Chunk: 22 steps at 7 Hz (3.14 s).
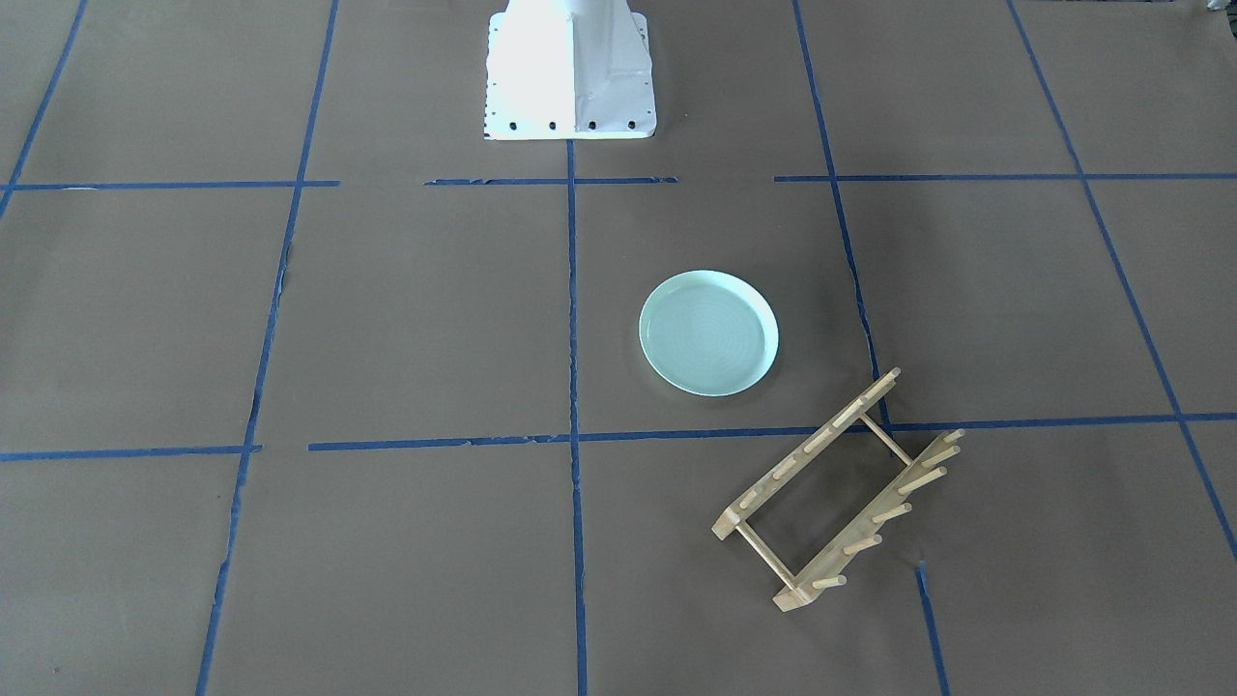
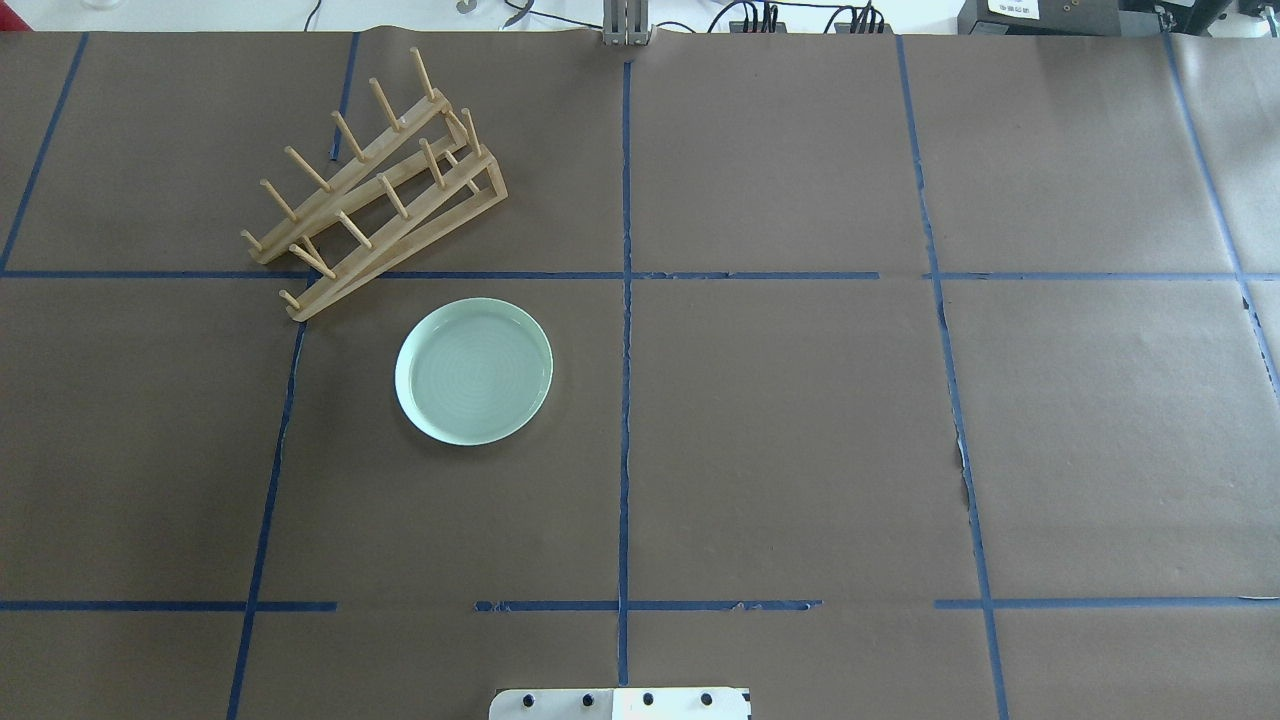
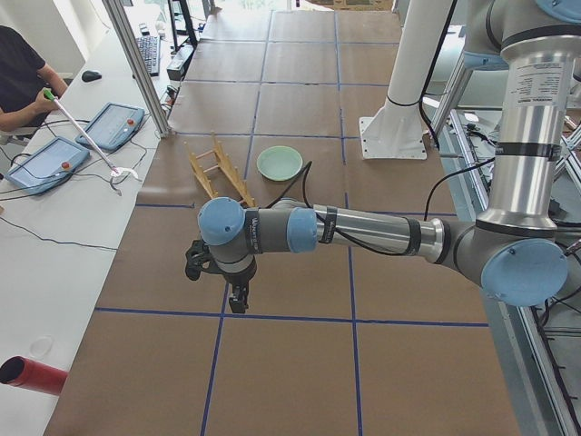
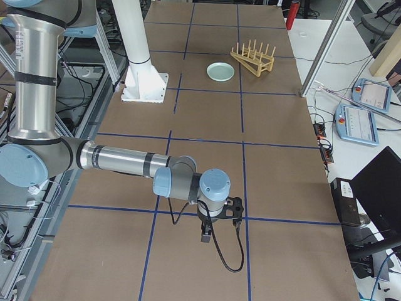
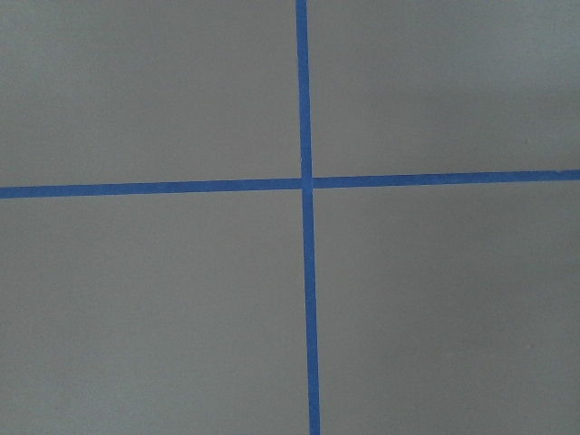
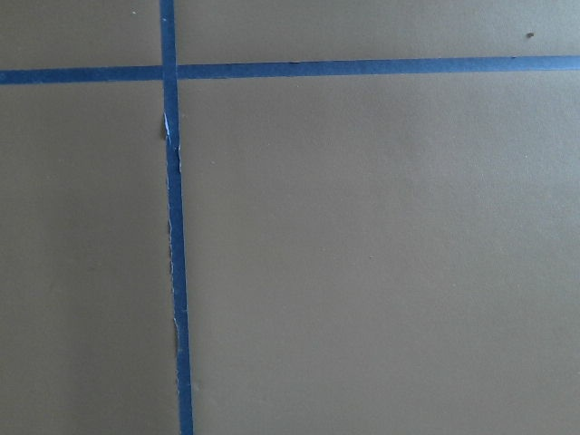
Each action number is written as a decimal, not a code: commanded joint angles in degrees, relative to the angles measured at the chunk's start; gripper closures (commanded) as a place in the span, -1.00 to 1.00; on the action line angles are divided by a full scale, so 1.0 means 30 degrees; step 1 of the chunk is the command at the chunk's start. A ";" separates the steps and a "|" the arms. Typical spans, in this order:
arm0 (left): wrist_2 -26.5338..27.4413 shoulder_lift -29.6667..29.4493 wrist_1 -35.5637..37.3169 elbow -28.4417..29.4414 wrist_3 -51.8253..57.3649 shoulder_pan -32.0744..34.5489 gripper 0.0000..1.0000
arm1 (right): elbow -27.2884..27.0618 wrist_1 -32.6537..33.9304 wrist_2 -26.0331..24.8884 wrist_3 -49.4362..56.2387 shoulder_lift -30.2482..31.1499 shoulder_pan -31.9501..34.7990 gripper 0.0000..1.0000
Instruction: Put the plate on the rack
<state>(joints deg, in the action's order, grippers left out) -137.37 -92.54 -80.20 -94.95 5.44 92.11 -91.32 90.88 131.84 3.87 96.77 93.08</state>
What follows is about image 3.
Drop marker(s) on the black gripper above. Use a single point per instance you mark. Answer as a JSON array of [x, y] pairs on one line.
[[239, 278]]

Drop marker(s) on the light green plate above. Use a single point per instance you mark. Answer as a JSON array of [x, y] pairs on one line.
[[279, 163]]

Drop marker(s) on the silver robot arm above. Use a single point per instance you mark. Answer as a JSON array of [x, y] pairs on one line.
[[234, 233]]

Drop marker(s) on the wooden dish rack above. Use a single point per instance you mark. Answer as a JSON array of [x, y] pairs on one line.
[[217, 175]]

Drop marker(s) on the person's hand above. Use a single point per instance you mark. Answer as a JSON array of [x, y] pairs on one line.
[[42, 105]]

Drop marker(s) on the metal reacher grabber stick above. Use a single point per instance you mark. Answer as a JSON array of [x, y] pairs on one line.
[[116, 171]]

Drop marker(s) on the far blue teach pendant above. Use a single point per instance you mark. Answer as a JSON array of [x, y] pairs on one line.
[[114, 125]]

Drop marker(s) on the blue teach pendant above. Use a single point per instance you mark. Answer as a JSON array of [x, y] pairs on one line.
[[49, 166], [114, 125]]

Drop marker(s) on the near blue teach pendant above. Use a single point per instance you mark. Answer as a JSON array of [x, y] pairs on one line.
[[49, 166]]

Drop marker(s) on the red cylinder tube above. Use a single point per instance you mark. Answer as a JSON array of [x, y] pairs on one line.
[[28, 374]]

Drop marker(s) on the black keyboard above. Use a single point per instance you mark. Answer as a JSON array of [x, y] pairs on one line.
[[149, 48]]

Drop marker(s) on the black computer mouse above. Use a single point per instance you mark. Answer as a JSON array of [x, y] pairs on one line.
[[89, 76]]

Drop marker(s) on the person in black shirt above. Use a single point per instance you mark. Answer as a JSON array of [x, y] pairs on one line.
[[24, 73]]

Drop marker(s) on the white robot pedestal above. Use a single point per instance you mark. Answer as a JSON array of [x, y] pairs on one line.
[[395, 132]]

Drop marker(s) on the aluminium frame post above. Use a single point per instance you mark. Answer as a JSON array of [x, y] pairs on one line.
[[122, 27]]

